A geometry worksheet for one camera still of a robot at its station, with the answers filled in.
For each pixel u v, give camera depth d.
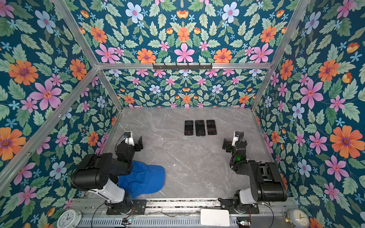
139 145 0.85
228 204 0.74
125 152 0.72
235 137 0.80
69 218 0.68
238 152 0.69
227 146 0.84
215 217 0.66
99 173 0.46
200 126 1.08
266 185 0.46
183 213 0.73
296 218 0.67
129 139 0.79
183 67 0.92
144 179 0.80
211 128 1.06
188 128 1.06
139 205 0.74
